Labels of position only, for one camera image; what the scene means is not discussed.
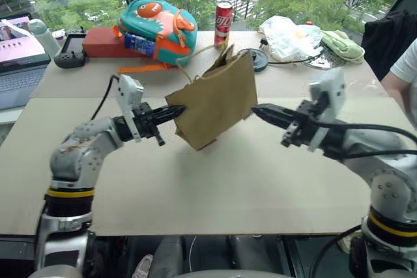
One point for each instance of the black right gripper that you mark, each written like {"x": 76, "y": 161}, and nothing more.
{"x": 306, "y": 128}

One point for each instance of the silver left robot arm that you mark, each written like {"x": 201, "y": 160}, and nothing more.
{"x": 81, "y": 154}

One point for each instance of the white plastic bag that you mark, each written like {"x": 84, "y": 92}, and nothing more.
{"x": 286, "y": 37}

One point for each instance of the black round kettle base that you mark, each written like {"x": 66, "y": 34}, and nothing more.
{"x": 260, "y": 61}

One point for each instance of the blue snack packet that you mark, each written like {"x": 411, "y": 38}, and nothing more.
{"x": 140, "y": 43}

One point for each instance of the silver round metal plate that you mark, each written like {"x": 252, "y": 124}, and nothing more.
{"x": 322, "y": 63}

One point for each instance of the white t-shirt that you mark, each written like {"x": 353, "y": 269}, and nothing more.
{"x": 407, "y": 63}

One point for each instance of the black jacket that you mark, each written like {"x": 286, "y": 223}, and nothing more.
{"x": 381, "y": 37}

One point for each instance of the grey laptop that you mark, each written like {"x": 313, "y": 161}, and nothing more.
{"x": 19, "y": 66}

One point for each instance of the teal dinosaur backpack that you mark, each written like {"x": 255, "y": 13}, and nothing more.
{"x": 159, "y": 24}

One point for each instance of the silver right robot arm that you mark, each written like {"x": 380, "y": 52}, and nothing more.
{"x": 384, "y": 177}

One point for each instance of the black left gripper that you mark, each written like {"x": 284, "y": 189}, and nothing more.
{"x": 145, "y": 121}

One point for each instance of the red cola can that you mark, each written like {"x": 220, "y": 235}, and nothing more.
{"x": 224, "y": 24}

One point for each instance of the white and green water bottle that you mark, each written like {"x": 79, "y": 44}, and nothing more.
{"x": 42, "y": 35}

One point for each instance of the brown paper bag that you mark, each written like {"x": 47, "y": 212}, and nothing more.
{"x": 218, "y": 102}

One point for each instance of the red rectangular box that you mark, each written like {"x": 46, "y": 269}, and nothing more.
{"x": 101, "y": 43}

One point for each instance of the white shoe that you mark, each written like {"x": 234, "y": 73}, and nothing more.
{"x": 143, "y": 266}

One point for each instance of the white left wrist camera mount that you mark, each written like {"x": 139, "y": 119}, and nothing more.
{"x": 128, "y": 99}

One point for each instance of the light green cloth pouch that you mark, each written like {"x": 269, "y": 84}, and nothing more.
{"x": 343, "y": 45}

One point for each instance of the black handheld controller with screen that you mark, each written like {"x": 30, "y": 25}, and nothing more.
{"x": 71, "y": 53}

